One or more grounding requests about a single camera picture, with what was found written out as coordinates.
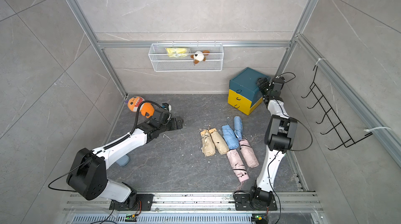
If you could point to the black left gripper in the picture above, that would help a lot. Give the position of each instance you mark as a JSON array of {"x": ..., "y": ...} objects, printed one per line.
[{"x": 180, "y": 123}]

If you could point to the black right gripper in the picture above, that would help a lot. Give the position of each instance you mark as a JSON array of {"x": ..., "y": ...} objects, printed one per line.
[{"x": 266, "y": 84}]

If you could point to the teal and yellow drawer box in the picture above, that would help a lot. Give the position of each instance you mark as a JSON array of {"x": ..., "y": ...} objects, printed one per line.
[{"x": 244, "y": 94}]

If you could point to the beige umbrella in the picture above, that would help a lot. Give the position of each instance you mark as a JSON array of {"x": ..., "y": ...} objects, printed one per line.
[
  {"x": 208, "y": 147},
  {"x": 219, "y": 141}
]

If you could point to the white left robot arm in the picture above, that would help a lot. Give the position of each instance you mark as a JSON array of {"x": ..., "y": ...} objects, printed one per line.
[{"x": 88, "y": 175}]

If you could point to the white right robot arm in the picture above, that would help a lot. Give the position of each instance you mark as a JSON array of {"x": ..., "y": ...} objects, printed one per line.
[{"x": 279, "y": 138}]

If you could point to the blue folded umbrella right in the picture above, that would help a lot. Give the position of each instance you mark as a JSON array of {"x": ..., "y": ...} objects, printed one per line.
[{"x": 238, "y": 128}]

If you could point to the blue folded umbrella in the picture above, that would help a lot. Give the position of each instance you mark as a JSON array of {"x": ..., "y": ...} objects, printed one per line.
[
  {"x": 229, "y": 136},
  {"x": 238, "y": 128}
]

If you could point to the blue folded umbrella left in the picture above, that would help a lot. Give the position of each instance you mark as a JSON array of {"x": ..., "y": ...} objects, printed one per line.
[{"x": 229, "y": 136}]

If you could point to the pink folded umbrella rear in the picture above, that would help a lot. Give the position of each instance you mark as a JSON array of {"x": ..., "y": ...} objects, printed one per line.
[{"x": 248, "y": 154}]

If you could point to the pink folded umbrella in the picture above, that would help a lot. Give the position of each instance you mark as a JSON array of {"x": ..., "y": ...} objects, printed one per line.
[
  {"x": 248, "y": 154},
  {"x": 237, "y": 165}
]

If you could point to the pink folded umbrella front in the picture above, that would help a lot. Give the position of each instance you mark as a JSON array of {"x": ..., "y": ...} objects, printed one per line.
[{"x": 237, "y": 165}]

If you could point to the orange shark plush toy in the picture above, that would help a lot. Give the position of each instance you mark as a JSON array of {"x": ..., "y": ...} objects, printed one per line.
[{"x": 137, "y": 104}]

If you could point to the light blue cup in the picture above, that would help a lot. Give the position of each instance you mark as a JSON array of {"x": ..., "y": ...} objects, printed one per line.
[{"x": 123, "y": 161}]

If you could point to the brown white plush dog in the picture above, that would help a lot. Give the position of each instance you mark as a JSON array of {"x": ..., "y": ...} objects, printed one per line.
[{"x": 199, "y": 56}]

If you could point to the yellow package in basket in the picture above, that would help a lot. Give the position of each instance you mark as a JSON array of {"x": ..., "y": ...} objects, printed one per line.
[{"x": 177, "y": 52}]

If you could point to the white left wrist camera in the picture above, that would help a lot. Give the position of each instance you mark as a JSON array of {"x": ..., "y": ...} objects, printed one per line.
[{"x": 167, "y": 106}]

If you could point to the white wire wall basket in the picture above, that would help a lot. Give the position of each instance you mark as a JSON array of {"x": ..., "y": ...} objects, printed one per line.
[{"x": 161, "y": 62}]

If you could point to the black wire wall hook rack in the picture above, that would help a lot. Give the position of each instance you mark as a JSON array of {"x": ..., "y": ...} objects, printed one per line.
[{"x": 331, "y": 116}]

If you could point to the metal base rail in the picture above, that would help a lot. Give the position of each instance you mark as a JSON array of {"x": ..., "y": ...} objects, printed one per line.
[{"x": 195, "y": 208}]

